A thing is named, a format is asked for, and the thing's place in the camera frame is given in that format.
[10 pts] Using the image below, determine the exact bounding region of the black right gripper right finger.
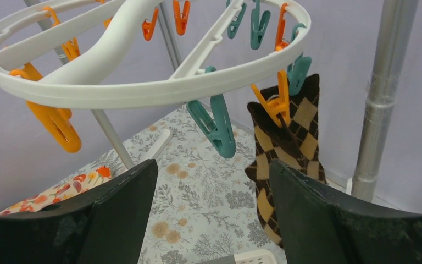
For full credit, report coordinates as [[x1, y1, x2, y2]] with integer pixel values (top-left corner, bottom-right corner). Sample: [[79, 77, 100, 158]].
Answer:
[[269, 159, 422, 263]]

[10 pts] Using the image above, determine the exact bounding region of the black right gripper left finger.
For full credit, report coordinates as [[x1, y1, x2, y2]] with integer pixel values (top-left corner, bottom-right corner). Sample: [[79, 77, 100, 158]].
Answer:
[[0, 159, 158, 263]]

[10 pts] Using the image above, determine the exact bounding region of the orange clip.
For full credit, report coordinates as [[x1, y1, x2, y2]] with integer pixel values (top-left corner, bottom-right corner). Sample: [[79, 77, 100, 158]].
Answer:
[[9, 62, 82, 153], [250, 70, 290, 128], [274, 2, 290, 51]]

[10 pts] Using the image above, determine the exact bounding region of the teal front clip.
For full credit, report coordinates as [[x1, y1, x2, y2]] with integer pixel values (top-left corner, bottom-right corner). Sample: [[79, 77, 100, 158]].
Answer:
[[186, 65, 237, 159]]

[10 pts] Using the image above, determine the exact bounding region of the teal clip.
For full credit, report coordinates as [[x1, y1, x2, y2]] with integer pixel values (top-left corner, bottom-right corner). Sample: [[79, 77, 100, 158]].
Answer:
[[186, 65, 237, 159], [286, 23, 313, 96]]

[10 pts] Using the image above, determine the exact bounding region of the orange front left clip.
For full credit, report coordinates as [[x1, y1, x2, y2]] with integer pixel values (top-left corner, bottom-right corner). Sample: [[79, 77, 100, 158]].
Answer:
[[9, 62, 82, 153]]

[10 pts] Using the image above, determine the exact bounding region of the white round clip hanger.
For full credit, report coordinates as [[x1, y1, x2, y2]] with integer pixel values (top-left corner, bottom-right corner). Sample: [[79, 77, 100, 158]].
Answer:
[[0, 1, 312, 109]]

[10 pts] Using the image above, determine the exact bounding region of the orange right clip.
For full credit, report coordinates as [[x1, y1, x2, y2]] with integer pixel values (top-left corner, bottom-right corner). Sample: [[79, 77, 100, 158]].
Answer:
[[274, 2, 290, 51]]

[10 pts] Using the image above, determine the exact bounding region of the floral orange cloth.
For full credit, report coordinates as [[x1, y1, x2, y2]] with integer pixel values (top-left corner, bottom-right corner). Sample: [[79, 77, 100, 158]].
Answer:
[[0, 167, 113, 216]]

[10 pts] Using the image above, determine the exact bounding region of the white perforated sock basket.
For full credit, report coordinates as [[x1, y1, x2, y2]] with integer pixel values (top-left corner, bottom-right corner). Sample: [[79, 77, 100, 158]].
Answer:
[[196, 249, 278, 264]]

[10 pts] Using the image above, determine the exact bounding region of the white rack left foot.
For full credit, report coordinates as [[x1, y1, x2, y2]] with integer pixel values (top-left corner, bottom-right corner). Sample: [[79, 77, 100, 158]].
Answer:
[[134, 129, 173, 166]]

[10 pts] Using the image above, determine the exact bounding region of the grey left rack pole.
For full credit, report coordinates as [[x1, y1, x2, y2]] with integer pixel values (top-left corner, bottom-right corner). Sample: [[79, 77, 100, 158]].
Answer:
[[23, 0, 134, 170]]

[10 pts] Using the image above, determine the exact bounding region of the grey rack pole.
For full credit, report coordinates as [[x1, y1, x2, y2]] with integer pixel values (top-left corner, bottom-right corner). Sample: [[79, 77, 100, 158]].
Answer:
[[23, 0, 134, 170], [351, 0, 419, 202]]

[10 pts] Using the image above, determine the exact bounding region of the grey right rack pole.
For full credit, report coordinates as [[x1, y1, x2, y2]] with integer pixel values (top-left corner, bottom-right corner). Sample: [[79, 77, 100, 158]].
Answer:
[[351, 0, 419, 202]]

